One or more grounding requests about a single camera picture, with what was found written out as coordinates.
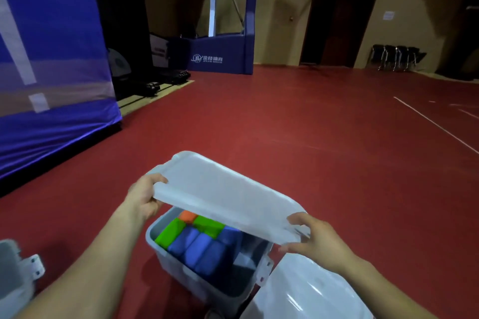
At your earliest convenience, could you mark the person's right hand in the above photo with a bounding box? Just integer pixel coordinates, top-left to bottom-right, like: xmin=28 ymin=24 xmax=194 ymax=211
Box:
xmin=278 ymin=212 xmax=355 ymax=275

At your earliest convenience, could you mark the person's left hand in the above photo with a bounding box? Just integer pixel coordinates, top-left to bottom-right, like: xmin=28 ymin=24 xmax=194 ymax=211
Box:
xmin=124 ymin=173 xmax=168 ymax=222

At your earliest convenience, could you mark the white translucent bin lid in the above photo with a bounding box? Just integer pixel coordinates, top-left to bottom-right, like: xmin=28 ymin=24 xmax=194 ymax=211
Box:
xmin=145 ymin=151 xmax=311 ymax=245

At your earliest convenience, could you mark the person's left forearm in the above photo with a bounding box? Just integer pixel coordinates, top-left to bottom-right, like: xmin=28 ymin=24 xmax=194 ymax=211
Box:
xmin=15 ymin=201 xmax=147 ymax=319

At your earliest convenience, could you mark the person's right forearm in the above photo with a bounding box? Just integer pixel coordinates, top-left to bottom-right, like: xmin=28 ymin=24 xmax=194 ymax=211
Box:
xmin=341 ymin=254 xmax=439 ymax=319

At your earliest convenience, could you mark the large green foam block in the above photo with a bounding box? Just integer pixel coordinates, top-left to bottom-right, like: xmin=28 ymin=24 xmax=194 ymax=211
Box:
xmin=154 ymin=217 xmax=186 ymax=250

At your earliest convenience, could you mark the blue foam block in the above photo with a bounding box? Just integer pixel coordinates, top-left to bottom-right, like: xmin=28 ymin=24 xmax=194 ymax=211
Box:
xmin=219 ymin=226 xmax=244 ymax=254
xmin=183 ymin=233 xmax=214 ymax=270
xmin=195 ymin=241 xmax=230 ymax=279
xmin=168 ymin=226 xmax=200 ymax=259

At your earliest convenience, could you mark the small green foam block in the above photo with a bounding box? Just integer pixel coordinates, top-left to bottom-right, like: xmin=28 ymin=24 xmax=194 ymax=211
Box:
xmin=192 ymin=215 xmax=225 ymax=239

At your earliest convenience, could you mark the white glossy bin lid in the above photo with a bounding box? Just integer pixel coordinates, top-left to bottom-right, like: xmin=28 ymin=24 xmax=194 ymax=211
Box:
xmin=239 ymin=253 xmax=375 ymax=319

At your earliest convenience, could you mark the black floor equipment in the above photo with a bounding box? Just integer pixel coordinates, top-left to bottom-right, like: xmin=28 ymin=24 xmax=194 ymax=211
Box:
xmin=112 ymin=68 xmax=192 ymax=99

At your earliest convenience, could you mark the grey plastic storage bin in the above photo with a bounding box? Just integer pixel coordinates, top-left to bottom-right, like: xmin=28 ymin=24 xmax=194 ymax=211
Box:
xmin=145 ymin=206 xmax=275 ymax=319

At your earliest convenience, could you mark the white sign board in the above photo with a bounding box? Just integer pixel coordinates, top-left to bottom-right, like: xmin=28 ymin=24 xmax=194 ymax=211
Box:
xmin=149 ymin=33 xmax=170 ymax=69

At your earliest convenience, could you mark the blue padded basketball hoop stand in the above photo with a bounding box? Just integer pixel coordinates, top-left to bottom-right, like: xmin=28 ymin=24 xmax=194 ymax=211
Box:
xmin=167 ymin=0 xmax=259 ymax=76

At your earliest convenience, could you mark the blue fabric backdrop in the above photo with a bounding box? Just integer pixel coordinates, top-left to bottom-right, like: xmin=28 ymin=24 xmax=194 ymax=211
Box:
xmin=0 ymin=0 xmax=123 ymax=182

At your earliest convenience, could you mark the grey storage bin with latch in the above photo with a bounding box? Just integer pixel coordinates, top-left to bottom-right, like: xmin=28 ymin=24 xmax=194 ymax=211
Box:
xmin=0 ymin=239 xmax=46 ymax=319

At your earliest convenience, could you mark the row of black chairs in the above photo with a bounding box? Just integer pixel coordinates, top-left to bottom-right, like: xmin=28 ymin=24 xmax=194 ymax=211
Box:
xmin=368 ymin=44 xmax=427 ymax=72

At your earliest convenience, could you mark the dark brown double door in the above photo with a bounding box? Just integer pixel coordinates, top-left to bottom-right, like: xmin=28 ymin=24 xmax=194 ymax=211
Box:
xmin=299 ymin=0 xmax=378 ymax=68

